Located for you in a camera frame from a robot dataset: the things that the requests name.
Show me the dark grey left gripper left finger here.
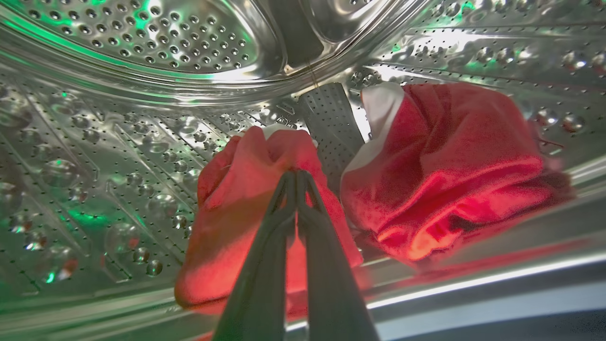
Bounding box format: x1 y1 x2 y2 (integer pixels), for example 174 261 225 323
213 171 298 341

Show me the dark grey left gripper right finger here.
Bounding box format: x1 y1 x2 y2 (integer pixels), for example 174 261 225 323
296 170 380 341

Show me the grey perforated drum paddle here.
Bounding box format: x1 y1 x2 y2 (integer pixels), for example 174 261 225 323
298 82 366 196

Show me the red cloth garment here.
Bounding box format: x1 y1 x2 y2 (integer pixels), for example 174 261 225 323
174 126 364 315

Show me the red and white garment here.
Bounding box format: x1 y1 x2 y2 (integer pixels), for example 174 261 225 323
340 81 576 264

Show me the steel washing machine drum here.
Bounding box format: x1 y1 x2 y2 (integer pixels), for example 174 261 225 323
0 0 606 341

